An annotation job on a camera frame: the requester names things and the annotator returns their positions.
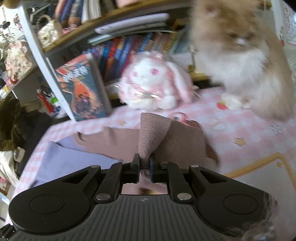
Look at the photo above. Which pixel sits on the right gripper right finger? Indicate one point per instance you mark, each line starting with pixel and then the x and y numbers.
pixel 171 175

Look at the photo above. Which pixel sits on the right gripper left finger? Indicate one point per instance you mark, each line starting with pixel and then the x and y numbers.
pixel 115 177

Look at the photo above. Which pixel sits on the purple and mauve sweater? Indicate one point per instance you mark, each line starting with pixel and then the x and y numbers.
pixel 174 139

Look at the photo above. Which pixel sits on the pink checkered table mat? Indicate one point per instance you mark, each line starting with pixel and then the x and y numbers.
pixel 257 152

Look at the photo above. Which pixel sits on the white jar green lid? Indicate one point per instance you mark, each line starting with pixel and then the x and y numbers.
pixel 58 110

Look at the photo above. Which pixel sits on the white pink plush bunny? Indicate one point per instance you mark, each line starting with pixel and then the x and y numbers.
pixel 153 81

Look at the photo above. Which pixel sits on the Harry Potter book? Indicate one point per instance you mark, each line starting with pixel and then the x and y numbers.
pixel 82 86

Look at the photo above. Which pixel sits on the stack of colourful books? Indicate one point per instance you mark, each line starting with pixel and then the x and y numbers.
pixel 115 54

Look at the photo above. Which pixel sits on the fluffy orange white cat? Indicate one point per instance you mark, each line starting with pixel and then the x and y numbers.
pixel 236 49

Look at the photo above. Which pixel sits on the cream quilted handbag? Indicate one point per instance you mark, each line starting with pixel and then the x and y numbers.
pixel 49 30

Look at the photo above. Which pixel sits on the white shelf post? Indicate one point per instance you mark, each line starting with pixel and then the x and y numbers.
pixel 42 61

